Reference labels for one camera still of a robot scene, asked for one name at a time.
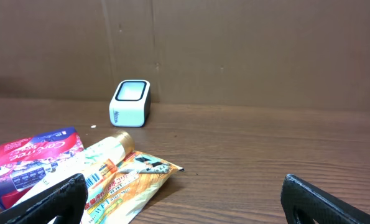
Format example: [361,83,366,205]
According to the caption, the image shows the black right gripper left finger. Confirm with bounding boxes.
[0,173,88,224]

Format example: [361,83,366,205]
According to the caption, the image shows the white barcode scanner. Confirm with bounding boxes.
[109,80,151,128]

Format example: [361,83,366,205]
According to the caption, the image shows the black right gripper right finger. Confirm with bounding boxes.
[280,174,370,224]

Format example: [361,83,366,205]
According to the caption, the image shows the white tube gold cap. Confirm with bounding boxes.
[15,131,134,205]

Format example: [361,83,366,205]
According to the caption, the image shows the yellow snack bag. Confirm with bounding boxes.
[80,151,183,224]

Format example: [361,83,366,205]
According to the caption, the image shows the red purple tissue pack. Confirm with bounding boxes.
[0,127,84,210]

